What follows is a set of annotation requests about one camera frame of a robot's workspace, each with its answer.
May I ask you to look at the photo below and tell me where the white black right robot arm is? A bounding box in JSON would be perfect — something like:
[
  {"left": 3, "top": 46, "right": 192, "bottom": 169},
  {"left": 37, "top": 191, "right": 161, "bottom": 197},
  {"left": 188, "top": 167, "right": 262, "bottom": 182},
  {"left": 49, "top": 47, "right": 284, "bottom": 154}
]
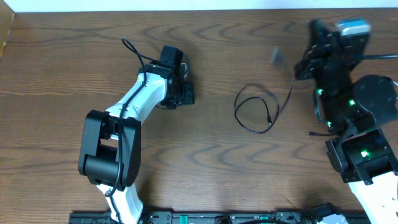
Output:
[{"left": 295, "top": 19, "right": 397, "bottom": 223}]

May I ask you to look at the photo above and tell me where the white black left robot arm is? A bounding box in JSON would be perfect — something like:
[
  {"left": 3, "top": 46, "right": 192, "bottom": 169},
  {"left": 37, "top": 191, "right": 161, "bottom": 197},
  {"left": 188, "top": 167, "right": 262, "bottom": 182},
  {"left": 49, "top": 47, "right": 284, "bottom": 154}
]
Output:
[{"left": 78, "top": 62, "right": 194, "bottom": 223}]

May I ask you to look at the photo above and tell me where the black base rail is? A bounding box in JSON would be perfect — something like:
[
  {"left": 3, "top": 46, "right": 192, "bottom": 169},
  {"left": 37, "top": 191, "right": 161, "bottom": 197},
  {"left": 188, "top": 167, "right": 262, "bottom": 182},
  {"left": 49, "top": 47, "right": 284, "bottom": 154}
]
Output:
[{"left": 68, "top": 208, "right": 371, "bottom": 224}]

